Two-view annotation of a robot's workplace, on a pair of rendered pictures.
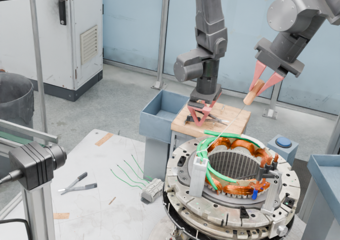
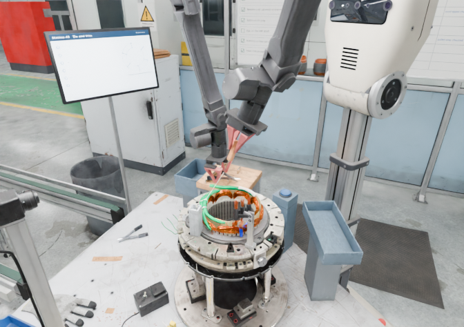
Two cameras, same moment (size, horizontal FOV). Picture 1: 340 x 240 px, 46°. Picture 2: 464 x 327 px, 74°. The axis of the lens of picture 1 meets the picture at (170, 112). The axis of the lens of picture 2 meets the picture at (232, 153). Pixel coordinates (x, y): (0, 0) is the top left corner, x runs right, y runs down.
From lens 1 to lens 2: 25 cm
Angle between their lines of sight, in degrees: 7
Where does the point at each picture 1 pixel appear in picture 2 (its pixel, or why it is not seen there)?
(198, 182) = (195, 224)
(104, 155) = (159, 211)
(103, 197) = (152, 243)
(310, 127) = not seen: hidden behind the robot
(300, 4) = (240, 76)
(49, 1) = (140, 103)
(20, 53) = (123, 142)
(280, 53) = (242, 117)
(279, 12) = (228, 84)
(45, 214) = (26, 246)
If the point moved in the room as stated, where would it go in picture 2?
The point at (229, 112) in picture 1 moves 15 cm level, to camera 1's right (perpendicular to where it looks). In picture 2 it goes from (244, 172) to (282, 174)
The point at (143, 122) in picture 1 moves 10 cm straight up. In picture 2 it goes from (177, 183) to (175, 161)
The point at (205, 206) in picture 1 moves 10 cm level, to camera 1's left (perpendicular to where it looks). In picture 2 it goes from (201, 243) to (164, 241)
